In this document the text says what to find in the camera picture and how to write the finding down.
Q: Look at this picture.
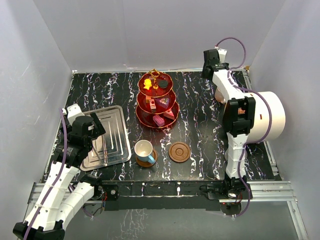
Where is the blue and white teacup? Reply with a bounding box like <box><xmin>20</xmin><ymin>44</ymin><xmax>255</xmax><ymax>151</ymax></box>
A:
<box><xmin>134</xmin><ymin>140</ymin><xmax>156</xmax><ymax>164</ymax></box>

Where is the grey tape roll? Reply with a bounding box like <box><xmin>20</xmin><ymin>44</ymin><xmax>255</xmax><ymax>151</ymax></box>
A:
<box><xmin>224</xmin><ymin>150</ymin><xmax>229</xmax><ymax>162</ymax></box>

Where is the brown chocolate cake slice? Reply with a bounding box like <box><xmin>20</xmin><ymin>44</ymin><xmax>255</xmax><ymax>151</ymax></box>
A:
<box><xmin>149</xmin><ymin>98</ymin><xmax>157</xmax><ymax>113</ymax></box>

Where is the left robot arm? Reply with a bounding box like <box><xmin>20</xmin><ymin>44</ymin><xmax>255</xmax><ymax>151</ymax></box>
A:
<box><xmin>12</xmin><ymin>104</ymin><xmax>106</xmax><ymax>240</ymax></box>

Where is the red pink cake slice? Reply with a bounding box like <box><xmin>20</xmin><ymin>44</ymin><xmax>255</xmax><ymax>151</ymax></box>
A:
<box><xmin>163</xmin><ymin>109</ymin><xmax>175</xmax><ymax>120</ymax></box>

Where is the magenta cake slice back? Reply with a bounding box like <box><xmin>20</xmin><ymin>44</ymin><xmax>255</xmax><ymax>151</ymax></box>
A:
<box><xmin>156</xmin><ymin>97</ymin><xmax>170</xmax><ymax>109</ymax></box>

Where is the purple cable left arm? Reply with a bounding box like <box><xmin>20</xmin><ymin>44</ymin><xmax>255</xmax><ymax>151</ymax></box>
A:
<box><xmin>23</xmin><ymin>107</ymin><xmax>103</xmax><ymax>240</ymax></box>

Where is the orange fish cookie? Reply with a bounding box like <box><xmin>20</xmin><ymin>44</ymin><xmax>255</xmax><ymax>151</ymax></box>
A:
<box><xmin>143</xmin><ymin>78</ymin><xmax>153</xmax><ymax>91</ymax></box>

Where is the black round cookie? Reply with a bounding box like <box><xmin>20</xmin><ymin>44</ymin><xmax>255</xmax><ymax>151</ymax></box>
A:
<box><xmin>158</xmin><ymin>80</ymin><xmax>169</xmax><ymax>89</ymax></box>

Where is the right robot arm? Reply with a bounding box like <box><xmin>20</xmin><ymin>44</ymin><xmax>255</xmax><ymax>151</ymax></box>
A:
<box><xmin>201</xmin><ymin>46</ymin><xmax>256</xmax><ymax>180</ymax></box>

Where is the red three-tier dessert stand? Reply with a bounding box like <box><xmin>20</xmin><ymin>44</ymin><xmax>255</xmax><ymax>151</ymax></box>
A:
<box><xmin>135</xmin><ymin>69</ymin><xmax>180</xmax><ymax>129</ymax></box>

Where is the brown saucer front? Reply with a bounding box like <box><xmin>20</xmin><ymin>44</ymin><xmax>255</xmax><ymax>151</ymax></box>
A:
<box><xmin>135</xmin><ymin>148</ymin><xmax>158</xmax><ymax>168</ymax></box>

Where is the yellow cake slice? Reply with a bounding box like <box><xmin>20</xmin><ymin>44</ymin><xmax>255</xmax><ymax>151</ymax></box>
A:
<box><xmin>145</xmin><ymin>97</ymin><xmax>152</xmax><ymax>104</ymax></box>

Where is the brown saucer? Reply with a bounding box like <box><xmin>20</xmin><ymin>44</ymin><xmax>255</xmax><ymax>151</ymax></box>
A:
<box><xmin>135</xmin><ymin>148</ymin><xmax>158</xmax><ymax>168</ymax></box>
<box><xmin>168</xmin><ymin>141</ymin><xmax>191</xmax><ymax>163</ymax></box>

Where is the pink cake slice front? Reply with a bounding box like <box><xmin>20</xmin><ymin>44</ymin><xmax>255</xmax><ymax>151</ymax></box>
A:
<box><xmin>152</xmin><ymin>114</ymin><xmax>165</xmax><ymax>128</ymax></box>

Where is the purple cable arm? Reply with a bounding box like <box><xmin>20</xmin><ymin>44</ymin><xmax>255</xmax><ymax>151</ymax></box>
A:
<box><xmin>23</xmin><ymin>107</ymin><xmax>103</xmax><ymax>240</ymax></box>
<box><xmin>214</xmin><ymin>37</ymin><xmax>273</xmax><ymax>218</ymax></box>

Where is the pink and white teacup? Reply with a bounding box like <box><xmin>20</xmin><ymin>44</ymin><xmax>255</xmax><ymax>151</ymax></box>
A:
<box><xmin>214</xmin><ymin>87</ymin><xmax>226</xmax><ymax>104</ymax></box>

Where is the large white cylinder container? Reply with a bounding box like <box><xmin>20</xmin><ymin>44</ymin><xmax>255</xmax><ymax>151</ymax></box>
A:
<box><xmin>248</xmin><ymin>91</ymin><xmax>286</xmax><ymax>142</ymax></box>

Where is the stainless steel tray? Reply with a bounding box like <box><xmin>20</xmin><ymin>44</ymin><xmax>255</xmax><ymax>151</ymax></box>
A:
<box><xmin>80</xmin><ymin>105</ymin><xmax>132</xmax><ymax>172</ymax></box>

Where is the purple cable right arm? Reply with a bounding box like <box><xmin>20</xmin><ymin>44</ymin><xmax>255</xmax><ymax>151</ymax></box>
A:
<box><xmin>214</xmin><ymin>37</ymin><xmax>273</xmax><ymax>218</ymax></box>

